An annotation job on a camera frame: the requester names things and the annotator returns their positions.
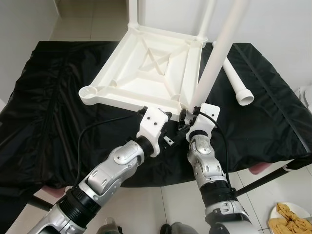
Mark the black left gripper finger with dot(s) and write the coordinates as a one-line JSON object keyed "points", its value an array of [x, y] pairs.
{"points": [[167, 116], [181, 133]]}

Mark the black tablecloth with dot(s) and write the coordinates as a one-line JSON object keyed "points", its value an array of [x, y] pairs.
{"points": [[44, 107]]}

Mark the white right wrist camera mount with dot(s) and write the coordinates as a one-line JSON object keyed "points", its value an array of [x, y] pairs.
{"points": [[202, 119]]}

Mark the pink cloth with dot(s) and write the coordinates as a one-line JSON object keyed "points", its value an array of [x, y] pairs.
{"points": [[261, 167], [53, 187]]}

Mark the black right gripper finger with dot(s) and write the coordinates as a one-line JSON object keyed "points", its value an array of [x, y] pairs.
{"points": [[182, 117]]}

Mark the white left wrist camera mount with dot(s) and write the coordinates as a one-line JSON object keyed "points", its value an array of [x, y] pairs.
{"points": [[152, 124]]}

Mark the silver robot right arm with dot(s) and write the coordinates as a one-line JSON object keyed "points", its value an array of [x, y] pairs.
{"points": [[207, 165]]}

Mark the grey robot left foot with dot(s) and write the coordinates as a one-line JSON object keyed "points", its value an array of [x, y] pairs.
{"points": [[111, 228]]}

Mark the yellow cloth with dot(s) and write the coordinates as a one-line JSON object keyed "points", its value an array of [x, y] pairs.
{"points": [[290, 219]]}

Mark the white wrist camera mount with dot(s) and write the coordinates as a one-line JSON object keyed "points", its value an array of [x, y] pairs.
{"points": [[202, 119], [152, 124]]}

